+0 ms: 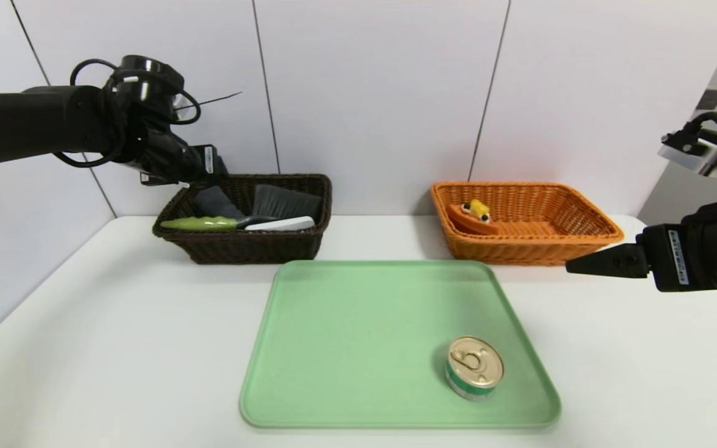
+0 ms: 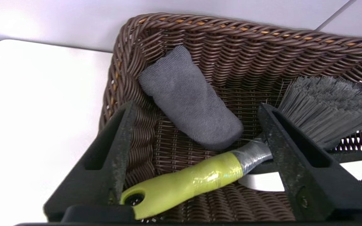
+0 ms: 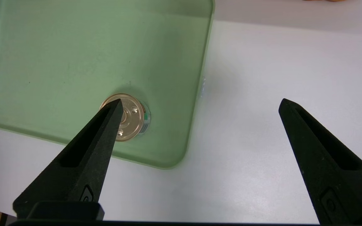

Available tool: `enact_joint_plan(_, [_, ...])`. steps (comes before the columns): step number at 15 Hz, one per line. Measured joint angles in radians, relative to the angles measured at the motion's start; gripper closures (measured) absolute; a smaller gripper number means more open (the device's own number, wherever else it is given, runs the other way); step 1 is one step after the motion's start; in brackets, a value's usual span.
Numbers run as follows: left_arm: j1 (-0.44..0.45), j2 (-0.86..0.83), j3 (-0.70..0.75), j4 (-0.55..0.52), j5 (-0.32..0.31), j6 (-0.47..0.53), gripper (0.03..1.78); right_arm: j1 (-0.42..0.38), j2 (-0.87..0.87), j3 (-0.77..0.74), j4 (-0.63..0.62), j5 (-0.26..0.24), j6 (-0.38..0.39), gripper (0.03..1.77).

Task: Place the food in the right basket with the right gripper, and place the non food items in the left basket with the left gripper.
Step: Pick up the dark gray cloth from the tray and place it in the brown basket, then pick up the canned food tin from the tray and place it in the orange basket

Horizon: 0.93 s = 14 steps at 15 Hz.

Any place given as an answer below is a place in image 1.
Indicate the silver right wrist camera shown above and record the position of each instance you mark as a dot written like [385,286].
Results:
[698,155]

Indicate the orange toy fruit tart slice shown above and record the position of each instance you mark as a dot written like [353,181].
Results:
[473,221]

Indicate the black zip tie tail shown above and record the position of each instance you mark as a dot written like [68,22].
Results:
[215,98]

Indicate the dark brown wicker basket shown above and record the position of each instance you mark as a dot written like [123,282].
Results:
[240,246]

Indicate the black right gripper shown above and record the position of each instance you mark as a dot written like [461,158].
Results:
[670,257]

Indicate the light green plastic tray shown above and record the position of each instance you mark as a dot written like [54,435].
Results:
[346,361]

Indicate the gold lid tin can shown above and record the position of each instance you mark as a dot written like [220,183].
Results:
[473,367]

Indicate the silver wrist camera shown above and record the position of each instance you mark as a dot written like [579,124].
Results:
[698,155]
[181,104]

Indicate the dark blue towel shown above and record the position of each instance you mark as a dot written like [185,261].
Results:
[215,202]

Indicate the white rectangular board eraser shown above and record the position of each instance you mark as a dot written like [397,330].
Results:
[284,224]

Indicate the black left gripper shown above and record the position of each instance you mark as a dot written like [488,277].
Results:
[211,161]

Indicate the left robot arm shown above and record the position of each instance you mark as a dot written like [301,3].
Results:
[35,124]

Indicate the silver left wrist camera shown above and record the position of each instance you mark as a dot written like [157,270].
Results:
[181,104]

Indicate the black wall fixture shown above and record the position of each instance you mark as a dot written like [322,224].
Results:
[710,99]

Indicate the orange wicker basket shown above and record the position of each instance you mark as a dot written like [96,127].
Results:
[539,246]

